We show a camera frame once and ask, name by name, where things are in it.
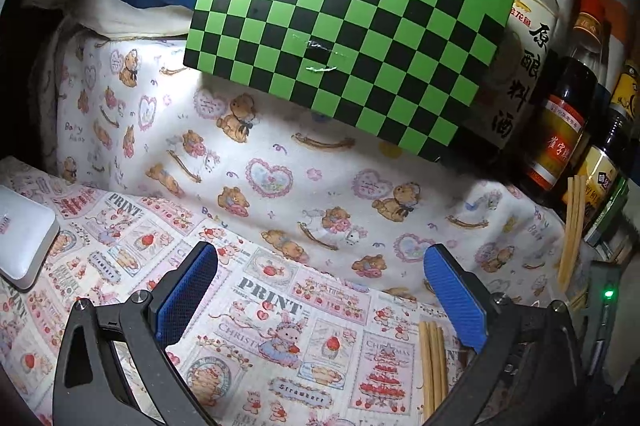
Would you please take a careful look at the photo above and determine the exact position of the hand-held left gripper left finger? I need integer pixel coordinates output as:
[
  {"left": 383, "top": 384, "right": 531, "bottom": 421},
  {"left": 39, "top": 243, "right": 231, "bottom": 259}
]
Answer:
[{"left": 52, "top": 241, "right": 219, "bottom": 426}]

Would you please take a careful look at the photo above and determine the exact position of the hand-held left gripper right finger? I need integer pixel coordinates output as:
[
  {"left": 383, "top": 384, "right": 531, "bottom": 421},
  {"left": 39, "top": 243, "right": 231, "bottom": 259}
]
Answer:
[{"left": 420, "top": 243, "right": 616, "bottom": 426}]

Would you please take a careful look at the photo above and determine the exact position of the pile of wooden chopsticks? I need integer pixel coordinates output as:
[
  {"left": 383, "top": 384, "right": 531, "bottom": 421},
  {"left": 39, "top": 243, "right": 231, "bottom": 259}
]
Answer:
[{"left": 419, "top": 320, "right": 449, "bottom": 413}]

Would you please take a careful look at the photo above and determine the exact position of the wooden chopstick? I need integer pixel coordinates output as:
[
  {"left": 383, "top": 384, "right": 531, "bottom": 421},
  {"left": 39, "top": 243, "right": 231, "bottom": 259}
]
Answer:
[
  {"left": 556, "top": 176, "right": 582, "bottom": 294},
  {"left": 562, "top": 175, "right": 589, "bottom": 292}
]

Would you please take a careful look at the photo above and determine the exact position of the green carton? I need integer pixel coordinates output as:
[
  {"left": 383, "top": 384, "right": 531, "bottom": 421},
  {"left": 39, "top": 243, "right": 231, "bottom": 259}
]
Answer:
[{"left": 582, "top": 176, "right": 630, "bottom": 249}]

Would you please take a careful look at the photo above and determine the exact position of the strawberry printed pink cloth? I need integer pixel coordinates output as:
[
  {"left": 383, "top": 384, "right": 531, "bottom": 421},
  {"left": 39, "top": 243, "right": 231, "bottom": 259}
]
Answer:
[{"left": 0, "top": 156, "right": 481, "bottom": 426}]

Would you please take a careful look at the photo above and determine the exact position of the dark bottle with yellow label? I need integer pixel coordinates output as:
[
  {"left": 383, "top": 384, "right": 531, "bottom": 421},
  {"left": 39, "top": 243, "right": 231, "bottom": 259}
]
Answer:
[{"left": 575, "top": 61, "right": 640, "bottom": 232}]

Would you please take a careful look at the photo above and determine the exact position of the bear printed white cloth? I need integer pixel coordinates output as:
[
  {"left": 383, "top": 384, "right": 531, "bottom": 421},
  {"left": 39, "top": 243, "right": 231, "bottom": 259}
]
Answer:
[{"left": 50, "top": 26, "right": 576, "bottom": 307}]

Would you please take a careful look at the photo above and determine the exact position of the dark bottle with red label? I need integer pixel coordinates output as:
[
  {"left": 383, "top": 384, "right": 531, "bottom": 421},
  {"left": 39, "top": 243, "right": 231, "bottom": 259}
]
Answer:
[{"left": 520, "top": 0, "right": 608, "bottom": 207}]

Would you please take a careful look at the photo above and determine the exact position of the white box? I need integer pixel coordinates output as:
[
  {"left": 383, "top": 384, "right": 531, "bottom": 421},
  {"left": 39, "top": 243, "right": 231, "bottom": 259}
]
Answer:
[{"left": 0, "top": 185, "right": 60, "bottom": 291}]

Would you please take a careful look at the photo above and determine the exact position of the clear bottle with white label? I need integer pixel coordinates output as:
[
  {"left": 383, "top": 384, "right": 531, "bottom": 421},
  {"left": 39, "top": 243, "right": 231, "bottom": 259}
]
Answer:
[{"left": 475, "top": 0, "right": 561, "bottom": 152}]

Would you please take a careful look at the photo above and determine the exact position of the green black checkered board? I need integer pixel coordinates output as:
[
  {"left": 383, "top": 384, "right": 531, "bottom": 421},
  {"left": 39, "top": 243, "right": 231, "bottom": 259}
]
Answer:
[{"left": 182, "top": 0, "right": 523, "bottom": 162}]

